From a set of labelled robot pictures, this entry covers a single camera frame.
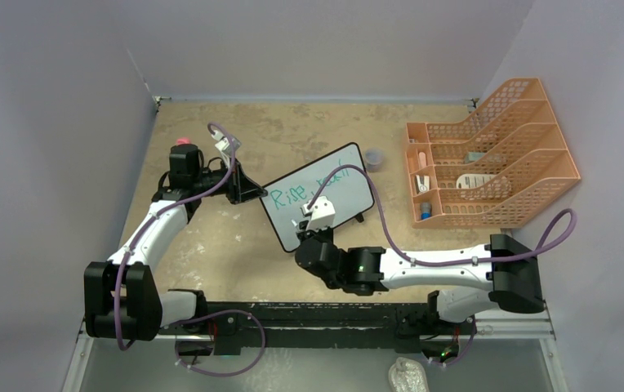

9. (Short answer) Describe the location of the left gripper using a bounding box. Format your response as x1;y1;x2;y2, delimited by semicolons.
192;158;266;205

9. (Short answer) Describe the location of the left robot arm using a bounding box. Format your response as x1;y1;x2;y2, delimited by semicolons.
83;143;268;349

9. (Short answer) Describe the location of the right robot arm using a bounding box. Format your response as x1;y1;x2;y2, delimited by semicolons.
295;229;545;332

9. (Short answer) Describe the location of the clear jar of paperclips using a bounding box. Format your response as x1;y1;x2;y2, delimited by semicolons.
363;149;385;172

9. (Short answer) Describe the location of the white stapler in organizer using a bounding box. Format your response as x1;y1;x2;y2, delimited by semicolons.
414;174;431;194

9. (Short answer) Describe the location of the white label card in organizer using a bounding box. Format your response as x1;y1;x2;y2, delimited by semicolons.
456;173;495;189

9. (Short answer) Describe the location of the clear plastic bag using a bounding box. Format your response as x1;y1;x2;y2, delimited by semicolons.
388;357;430;392

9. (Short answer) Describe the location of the orange plastic file organizer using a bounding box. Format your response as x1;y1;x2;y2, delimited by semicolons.
404;78;581;229

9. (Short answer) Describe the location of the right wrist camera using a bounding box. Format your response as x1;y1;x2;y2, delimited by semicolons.
298;196;336;231

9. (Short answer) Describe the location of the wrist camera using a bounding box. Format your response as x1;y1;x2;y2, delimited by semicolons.
212;131;241;168
298;196;336;231

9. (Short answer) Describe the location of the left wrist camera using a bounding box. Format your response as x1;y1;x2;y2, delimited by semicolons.
212;131;241;168

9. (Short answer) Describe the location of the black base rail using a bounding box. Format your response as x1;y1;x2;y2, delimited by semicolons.
158;301;473;355

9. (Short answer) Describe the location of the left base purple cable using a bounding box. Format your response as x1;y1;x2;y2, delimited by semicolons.
173;309;267;378

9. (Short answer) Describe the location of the aluminium frame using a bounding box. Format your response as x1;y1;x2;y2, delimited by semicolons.
63;229;570;392

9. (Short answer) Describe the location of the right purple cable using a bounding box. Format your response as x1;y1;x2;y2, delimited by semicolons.
306;164;578;269

